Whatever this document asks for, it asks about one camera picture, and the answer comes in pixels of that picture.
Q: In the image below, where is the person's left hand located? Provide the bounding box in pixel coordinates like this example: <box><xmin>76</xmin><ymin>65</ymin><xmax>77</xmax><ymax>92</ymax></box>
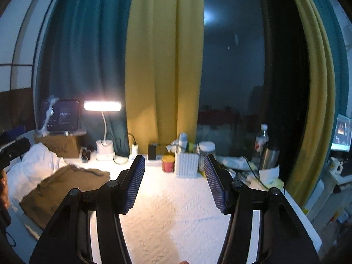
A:
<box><xmin>0</xmin><ymin>170</ymin><xmax>10</xmax><ymax>208</ymax></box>

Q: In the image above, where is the white power strip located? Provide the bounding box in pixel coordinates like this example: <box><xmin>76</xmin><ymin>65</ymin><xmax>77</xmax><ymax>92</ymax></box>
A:
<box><xmin>129</xmin><ymin>155</ymin><xmax>163</xmax><ymax>167</ymax></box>

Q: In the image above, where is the clear water bottle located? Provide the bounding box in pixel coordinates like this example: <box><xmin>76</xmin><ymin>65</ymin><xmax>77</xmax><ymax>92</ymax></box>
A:
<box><xmin>254</xmin><ymin>124</ymin><xmax>269</xmax><ymax>168</ymax></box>

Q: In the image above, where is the white t-shirt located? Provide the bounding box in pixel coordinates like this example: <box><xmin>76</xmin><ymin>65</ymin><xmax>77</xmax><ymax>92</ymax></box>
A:
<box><xmin>5</xmin><ymin>142</ymin><xmax>68</xmax><ymax>198</ymax></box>

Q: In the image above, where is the floral tissue pack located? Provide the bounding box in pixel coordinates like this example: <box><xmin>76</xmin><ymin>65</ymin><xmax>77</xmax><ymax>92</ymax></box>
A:
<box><xmin>217</xmin><ymin>155</ymin><xmax>260</xmax><ymax>171</ymax></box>

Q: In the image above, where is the brown t-shirt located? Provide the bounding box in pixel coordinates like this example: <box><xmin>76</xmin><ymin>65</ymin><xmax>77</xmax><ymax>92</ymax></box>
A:
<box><xmin>19</xmin><ymin>164</ymin><xmax>111</xmax><ymax>230</ymax></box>

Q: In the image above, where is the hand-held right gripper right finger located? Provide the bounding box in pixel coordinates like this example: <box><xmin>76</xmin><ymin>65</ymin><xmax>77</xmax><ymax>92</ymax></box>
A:
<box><xmin>203</xmin><ymin>154</ymin><xmax>321</xmax><ymax>264</ymax></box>

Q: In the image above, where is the plastic bag with dark package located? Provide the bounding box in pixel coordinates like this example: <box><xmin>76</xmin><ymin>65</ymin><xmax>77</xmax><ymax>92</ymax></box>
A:
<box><xmin>38</xmin><ymin>96</ymin><xmax>86</xmax><ymax>138</ymax></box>

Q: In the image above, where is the steel tumbler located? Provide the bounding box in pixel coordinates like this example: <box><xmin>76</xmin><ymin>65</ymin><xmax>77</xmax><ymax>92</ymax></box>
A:
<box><xmin>258</xmin><ymin>146</ymin><xmax>281</xmax><ymax>171</ymax></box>

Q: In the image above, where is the yellow tissue box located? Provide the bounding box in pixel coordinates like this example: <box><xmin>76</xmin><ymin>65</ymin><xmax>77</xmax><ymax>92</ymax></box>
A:
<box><xmin>258</xmin><ymin>165</ymin><xmax>285</xmax><ymax>193</ymax></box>

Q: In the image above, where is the white and blue spray bottle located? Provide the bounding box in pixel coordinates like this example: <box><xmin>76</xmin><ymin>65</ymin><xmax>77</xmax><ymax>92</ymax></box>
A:
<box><xmin>178</xmin><ymin>133</ymin><xmax>188</xmax><ymax>154</ymax></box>

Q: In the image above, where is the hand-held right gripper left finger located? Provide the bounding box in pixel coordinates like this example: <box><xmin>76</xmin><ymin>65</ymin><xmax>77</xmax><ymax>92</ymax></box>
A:
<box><xmin>29</xmin><ymin>154</ymin><xmax>146</xmax><ymax>264</ymax></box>

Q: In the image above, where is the dark window pane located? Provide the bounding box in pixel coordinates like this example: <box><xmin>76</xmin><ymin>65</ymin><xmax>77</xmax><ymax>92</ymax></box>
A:
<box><xmin>196</xmin><ymin>0</ymin><xmax>311</xmax><ymax>165</ymax></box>

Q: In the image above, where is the yellow curtain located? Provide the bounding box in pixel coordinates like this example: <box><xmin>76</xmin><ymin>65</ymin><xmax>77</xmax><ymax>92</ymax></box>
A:
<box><xmin>125</xmin><ymin>0</ymin><xmax>205</xmax><ymax>156</ymax></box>
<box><xmin>283</xmin><ymin>0</ymin><xmax>337</xmax><ymax>209</ymax></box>

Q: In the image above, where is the white perforated basket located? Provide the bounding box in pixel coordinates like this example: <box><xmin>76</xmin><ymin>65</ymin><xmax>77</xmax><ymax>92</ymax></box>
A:
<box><xmin>175</xmin><ymin>152</ymin><xmax>199</xmax><ymax>178</ymax></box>

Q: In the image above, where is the cardboard box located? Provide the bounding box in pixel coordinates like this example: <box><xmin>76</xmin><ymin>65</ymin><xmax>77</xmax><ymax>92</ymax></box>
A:
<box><xmin>34</xmin><ymin>133</ymin><xmax>81</xmax><ymax>158</ymax></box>

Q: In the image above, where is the red jar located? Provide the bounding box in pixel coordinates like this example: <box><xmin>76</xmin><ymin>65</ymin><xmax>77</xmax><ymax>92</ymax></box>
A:
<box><xmin>162</xmin><ymin>155</ymin><xmax>176</xmax><ymax>173</ymax></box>

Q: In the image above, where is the white side desk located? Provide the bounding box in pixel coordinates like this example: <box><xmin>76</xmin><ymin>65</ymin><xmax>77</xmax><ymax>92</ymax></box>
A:
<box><xmin>308</xmin><ymin>168</ymin><xmax>352</xmax><ymax>220</ymax></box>

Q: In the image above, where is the white desk lamp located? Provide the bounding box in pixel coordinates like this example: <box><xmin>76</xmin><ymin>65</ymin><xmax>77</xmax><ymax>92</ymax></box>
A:
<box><xmin>83</xmin><ymin>100</ymin><xmax>123</xmax><ymax>161</ymax></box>

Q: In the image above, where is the teal curtain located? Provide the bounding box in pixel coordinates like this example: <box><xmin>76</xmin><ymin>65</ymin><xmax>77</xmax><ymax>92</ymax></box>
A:
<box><xmin>34</xmin><ymin>0</ymin><xmax>138</xmax><ymax>157</ymax></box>
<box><xmin>302</xmin><ymin>0</ymin><xmax>352</xmax><ymax>143</ymax></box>

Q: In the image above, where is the white mug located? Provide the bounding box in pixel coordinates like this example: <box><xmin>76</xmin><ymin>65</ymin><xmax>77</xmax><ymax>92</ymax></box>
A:
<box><xmin>328</xmin><ymin>157</ymin><xmax>344</xmax><ymax>174</ymax></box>

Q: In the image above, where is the clear jar with white lid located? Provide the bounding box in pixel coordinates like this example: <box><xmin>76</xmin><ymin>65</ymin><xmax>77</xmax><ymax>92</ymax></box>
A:
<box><xmin>198</xmin><ymin>141</ymin><xmax>216</xmax><ymax>171</ymax></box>

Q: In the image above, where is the computer monitor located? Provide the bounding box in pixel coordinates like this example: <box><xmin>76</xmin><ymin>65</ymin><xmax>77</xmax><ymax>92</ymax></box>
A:
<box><xmin>330</xmin><ymin>114</ymin><xmax>352</xmax><ymax>152</ymax></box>

